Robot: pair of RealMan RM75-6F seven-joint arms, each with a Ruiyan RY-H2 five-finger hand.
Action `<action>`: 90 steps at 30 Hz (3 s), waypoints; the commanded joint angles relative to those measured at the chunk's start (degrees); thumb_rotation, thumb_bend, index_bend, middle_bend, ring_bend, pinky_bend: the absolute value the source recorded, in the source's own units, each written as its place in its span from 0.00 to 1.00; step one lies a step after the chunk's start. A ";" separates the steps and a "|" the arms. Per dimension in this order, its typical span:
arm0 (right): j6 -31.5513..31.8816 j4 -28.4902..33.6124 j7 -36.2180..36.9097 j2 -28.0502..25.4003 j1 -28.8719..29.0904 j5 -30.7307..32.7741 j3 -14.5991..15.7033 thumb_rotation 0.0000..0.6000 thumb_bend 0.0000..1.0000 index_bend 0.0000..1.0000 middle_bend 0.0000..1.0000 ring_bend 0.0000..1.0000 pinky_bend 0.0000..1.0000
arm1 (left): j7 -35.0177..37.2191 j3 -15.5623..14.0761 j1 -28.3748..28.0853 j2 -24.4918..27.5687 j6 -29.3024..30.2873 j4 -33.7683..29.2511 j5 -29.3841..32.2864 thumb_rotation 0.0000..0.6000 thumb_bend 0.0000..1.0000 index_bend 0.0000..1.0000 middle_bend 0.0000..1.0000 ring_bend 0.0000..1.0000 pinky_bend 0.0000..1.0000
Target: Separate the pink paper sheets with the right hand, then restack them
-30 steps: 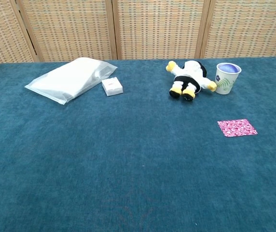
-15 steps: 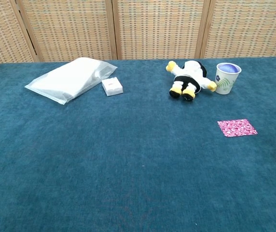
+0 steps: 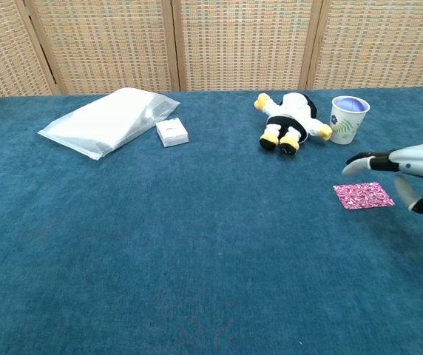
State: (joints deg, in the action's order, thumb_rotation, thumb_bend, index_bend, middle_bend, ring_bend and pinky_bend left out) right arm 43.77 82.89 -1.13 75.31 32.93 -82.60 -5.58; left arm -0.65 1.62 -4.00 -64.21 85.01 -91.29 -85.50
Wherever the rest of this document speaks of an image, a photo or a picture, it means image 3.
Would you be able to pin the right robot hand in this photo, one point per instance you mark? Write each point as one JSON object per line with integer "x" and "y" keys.
{"x": 418, "y": 159}

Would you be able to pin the pink patterned square card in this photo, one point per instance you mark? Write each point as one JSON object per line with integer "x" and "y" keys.
{"x": 363, "y": 195}

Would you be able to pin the floral paper cup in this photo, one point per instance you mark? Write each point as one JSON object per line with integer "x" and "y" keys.
{"x": 344, "y": 125}

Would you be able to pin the black and white plush doll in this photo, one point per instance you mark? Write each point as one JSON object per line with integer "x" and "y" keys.
{"x": 289, "y": 111}

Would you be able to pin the woven wooden folding screen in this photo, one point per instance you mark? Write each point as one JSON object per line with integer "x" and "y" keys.
{"x": 233, "y": 44}

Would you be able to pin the teal table cloth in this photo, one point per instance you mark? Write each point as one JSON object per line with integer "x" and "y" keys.
{"x": 196, "y": 222}

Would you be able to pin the small white box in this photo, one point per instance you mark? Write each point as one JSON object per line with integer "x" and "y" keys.
{"x": 172, "y": 133}

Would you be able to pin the white plastic bag package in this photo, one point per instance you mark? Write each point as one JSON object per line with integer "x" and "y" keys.
{"x": 100, "y": 122}

